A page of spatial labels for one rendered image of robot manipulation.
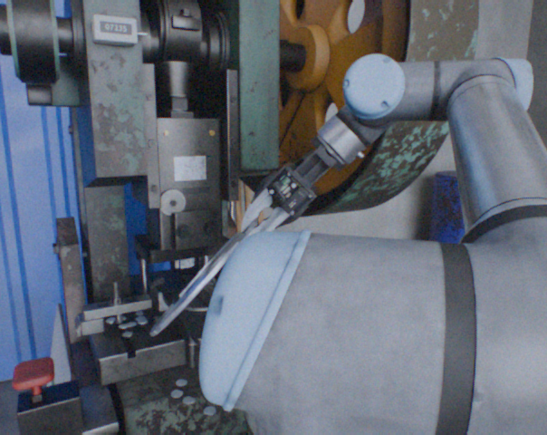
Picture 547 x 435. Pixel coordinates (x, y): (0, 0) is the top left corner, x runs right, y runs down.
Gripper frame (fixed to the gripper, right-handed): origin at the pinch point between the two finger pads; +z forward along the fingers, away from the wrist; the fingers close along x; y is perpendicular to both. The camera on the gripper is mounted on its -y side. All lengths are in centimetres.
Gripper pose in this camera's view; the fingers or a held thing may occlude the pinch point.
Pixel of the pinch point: (249, 228)
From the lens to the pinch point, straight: 74.7
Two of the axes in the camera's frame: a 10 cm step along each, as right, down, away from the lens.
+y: -1.7, 2.0, -9.7
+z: -7.0, 6.7, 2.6
